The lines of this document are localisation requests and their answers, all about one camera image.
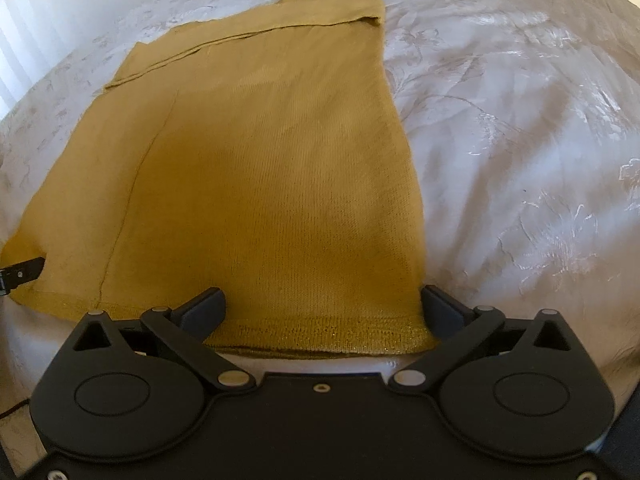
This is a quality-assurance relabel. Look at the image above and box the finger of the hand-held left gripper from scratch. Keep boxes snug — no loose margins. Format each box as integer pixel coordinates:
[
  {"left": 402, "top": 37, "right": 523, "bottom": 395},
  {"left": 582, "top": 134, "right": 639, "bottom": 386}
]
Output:
[{"left": 0, "top": 257, "right": 46, "bottom": 297}]

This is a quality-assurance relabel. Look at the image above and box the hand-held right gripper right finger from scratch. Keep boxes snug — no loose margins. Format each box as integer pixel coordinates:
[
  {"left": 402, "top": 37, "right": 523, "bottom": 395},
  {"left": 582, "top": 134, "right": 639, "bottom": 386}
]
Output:
[{"left": 387, "top": 284, "right": 576, "bottom": 392}]

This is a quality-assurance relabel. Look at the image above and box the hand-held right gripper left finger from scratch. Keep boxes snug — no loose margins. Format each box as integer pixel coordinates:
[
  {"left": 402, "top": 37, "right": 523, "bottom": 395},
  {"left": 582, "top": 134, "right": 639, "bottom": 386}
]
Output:
[{"left": 65, "top": 286, "right": 257, "bottom": 392}]

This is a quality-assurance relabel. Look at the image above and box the yellow knit sweater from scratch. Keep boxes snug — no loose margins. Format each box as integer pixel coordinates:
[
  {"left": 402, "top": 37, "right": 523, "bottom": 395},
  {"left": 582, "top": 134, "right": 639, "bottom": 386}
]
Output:
[{"left": 0, "top": 0, "right": 441, "bottom": 361}]

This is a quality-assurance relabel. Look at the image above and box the white embroidered bedspread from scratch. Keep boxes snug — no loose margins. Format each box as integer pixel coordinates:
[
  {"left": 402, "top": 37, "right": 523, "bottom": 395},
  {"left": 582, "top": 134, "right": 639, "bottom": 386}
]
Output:
[{"left": 0, "top": 0, "right": 640, "bottom": 461}]

